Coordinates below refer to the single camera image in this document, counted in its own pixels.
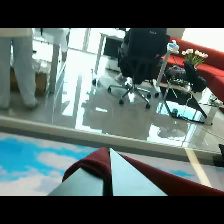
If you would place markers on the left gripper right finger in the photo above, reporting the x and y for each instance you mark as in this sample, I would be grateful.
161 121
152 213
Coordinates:
130 180

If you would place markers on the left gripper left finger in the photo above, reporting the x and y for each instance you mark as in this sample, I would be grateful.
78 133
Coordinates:
80 185

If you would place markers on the dark red garment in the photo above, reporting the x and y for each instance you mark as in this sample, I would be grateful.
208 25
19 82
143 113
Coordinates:
186 186

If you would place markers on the glass coffee table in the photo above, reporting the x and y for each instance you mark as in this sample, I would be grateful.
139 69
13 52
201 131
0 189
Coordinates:
186 106

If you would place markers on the black office chair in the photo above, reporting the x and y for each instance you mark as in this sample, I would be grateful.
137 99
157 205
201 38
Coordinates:
143 56

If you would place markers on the white flowers in dark pot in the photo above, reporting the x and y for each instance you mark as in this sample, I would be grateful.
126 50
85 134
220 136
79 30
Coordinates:
195 71

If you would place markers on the red sofa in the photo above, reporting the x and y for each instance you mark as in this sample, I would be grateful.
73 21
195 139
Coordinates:
213 66

